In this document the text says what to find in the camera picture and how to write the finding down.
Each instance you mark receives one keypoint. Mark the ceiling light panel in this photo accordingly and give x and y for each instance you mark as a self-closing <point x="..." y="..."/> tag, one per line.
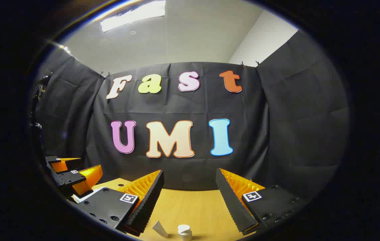
<point x="133" y="15"/>

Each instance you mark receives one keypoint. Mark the white pump bottle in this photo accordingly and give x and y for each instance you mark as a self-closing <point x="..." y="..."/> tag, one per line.
<point x="184" y="234"/>

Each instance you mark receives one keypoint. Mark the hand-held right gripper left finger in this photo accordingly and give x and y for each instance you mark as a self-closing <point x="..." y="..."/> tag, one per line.
<point x="149" y="201"/>

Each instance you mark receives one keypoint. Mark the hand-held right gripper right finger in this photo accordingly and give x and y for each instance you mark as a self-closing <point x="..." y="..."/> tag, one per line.
<point x="233" y="204"/>

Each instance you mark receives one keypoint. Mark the white skin care tube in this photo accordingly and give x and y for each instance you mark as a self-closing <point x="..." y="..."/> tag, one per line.
<point x="160" y="229"/>

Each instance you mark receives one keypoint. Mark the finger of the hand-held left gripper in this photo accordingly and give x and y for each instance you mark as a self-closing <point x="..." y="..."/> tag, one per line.
<point x="71" y="177"/>
<point x="64" y="164"/>

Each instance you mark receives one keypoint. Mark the black backdrop cloth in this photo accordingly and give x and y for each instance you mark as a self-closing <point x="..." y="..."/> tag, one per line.
<point x="277" y="117"/>

